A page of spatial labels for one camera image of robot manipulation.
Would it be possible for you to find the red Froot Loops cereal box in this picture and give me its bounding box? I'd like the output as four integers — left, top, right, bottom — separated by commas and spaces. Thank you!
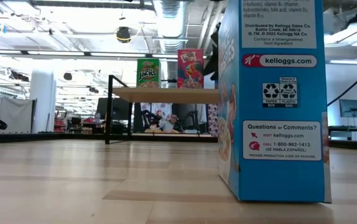
177, 49, 205, 90

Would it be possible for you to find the green Apple Jacks cereal box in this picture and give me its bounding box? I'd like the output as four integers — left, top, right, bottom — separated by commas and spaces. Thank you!
136, 58, 162, 89

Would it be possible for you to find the blue Rice Krispies cereal box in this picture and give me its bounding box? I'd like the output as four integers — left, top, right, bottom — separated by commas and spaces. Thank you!
217, 0, 333, 204

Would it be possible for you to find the wooden shelf with black legs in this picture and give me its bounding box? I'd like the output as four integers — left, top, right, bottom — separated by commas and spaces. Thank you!
103, 74, 220, 146

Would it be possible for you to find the white ceiling pipe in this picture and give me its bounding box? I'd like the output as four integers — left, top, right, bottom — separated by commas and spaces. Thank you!
195, 0, 229, 55

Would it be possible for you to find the purple dotted cloth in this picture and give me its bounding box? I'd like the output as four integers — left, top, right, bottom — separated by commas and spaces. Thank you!
207, 104, 220, 138

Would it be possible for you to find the floral cloth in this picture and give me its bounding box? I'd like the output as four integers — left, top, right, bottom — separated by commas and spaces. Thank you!
140, 102, 173, 125

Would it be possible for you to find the person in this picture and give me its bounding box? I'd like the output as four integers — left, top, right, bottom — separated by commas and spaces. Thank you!
158, 114, 185, 134

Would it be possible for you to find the black monitor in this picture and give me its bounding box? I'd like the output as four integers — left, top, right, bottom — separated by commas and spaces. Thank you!
96, 97, 130, 121

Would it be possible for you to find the grey ventilation unit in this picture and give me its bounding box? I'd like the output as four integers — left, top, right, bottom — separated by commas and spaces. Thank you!
323, 7, 335, 35

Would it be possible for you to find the short ceiling light strip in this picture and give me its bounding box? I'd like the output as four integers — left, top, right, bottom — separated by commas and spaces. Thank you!
329, 59, 357, 66

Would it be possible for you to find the angled ceiling light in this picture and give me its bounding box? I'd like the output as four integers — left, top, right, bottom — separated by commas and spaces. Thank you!
323, 18, 357, 47

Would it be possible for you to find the grey monitor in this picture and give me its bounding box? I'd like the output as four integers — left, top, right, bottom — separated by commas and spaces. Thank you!
339, 99, 357, 118

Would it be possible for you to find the black desk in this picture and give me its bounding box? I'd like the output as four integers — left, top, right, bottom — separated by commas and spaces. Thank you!
327, 125, 357, 140

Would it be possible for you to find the long ceiling light strip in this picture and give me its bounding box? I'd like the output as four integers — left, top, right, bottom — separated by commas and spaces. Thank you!
0, 49, 220, 60

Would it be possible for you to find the red cart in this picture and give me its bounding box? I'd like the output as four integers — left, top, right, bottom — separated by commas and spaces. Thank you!
53, 117, 69, 134

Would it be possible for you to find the white column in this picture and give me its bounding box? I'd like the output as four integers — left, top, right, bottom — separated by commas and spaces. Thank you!
30, 60, 57, 134

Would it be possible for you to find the white partition cloth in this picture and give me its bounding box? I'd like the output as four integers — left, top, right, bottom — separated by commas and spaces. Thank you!
0, 97, 37, 134

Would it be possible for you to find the silver spiral air duct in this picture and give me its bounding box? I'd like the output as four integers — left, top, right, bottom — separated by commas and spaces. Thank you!
152, 0, 188, 81

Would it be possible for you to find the black hanging camera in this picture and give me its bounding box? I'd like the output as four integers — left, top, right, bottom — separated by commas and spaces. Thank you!
115, 26, 132, 44

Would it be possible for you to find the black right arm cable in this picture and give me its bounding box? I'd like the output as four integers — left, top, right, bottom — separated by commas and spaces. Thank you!
327, 62, 357, 107

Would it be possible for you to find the black aluminium table frame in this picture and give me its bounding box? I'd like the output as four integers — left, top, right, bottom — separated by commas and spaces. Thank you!
0, 132, 357, 153

